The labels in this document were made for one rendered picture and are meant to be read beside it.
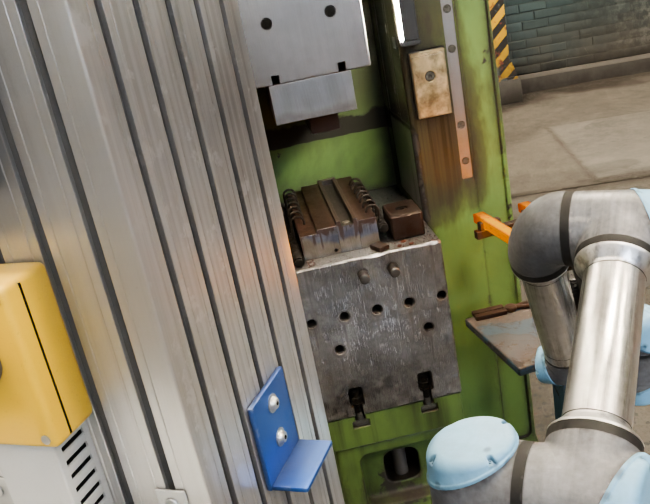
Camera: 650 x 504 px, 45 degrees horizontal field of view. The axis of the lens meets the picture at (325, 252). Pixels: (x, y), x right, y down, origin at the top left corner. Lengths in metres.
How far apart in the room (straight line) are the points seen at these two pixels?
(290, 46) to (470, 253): 0.79
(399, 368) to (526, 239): 0.95
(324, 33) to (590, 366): 1.11
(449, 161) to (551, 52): 5.96
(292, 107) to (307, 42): 0.15
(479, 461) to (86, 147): 0.62
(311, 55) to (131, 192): 1.37
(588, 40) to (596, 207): 6.95
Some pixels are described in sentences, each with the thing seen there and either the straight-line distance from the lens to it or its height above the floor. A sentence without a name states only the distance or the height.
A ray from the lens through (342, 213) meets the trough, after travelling 2.09.
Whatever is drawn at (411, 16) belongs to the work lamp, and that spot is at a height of 1.45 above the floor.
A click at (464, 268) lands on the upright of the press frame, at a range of 2.26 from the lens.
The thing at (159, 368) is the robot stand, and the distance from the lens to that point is 0.60.
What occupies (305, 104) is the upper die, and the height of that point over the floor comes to 1.31.
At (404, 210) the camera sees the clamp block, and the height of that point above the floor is 0.98.
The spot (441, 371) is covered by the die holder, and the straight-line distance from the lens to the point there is 2.15.
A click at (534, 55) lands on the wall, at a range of 8.05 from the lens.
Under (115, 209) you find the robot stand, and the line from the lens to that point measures 0.56.
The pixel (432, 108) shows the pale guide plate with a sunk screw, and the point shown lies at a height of 1.21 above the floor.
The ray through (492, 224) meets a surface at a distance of 1.95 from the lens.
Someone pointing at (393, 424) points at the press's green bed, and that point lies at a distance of 2.20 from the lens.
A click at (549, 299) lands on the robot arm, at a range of 1.36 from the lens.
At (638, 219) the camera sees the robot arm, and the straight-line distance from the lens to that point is 1.19.
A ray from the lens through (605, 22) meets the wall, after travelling 8.15.
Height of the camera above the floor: 1.64
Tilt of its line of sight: 21 degrees down
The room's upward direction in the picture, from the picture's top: 11 degrees counter-clockwise
